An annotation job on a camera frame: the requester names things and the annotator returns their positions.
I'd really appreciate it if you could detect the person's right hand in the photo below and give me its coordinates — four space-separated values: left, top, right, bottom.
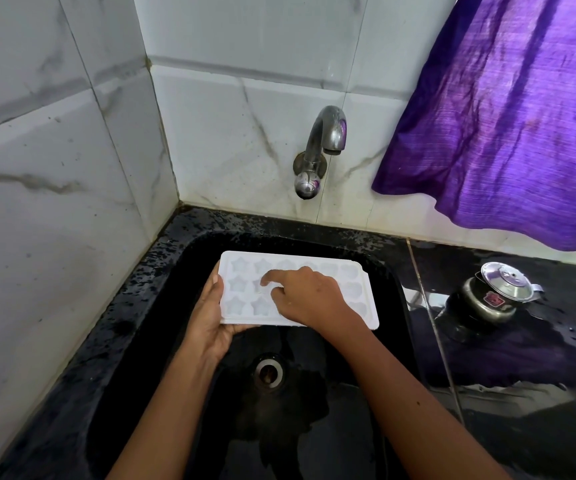
260 266 355 329

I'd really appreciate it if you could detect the person's left hand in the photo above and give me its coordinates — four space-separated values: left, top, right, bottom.
182 274 261 366

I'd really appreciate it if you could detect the white ice cube tray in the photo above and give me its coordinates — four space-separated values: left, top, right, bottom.
218 251 380 331

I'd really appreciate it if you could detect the person's left forearm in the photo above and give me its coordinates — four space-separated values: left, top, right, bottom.
105 344 219 480

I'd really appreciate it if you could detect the person's right forearm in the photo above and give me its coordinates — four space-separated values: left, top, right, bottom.
320 309 511 480

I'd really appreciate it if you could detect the metal sink drain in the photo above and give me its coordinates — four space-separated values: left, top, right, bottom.
253 354 286 390

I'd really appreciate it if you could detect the black sink basin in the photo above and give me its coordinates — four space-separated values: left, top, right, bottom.
85 230 419 480

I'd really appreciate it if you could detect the small steel kettle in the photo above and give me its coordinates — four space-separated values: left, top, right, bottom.
445 262 545 325

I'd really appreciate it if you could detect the purple cloth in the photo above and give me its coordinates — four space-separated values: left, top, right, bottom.
371 0 576 252

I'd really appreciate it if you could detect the metal wall tap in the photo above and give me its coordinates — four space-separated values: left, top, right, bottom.
293 106 347 200

